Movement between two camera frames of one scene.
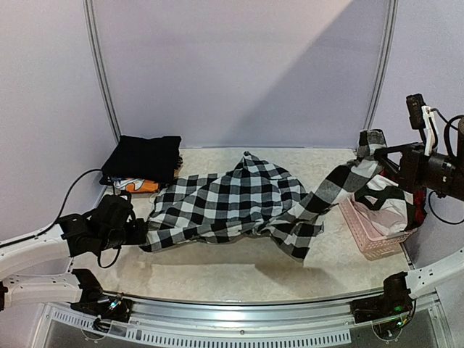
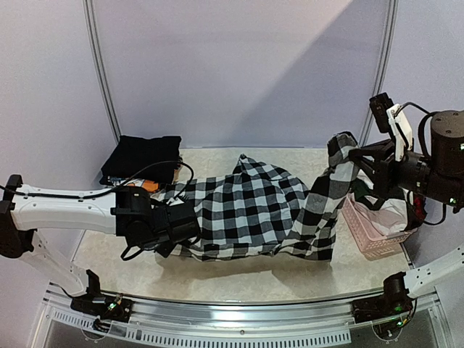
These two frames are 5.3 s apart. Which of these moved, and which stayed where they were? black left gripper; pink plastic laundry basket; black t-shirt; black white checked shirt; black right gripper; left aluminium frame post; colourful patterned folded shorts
Moved: black left gripper; black right gripper; black white checked shirt
Stayed: left aluminium frame post; pink plastic laundry basket; colourful patterned folded shorts; black t-shirt
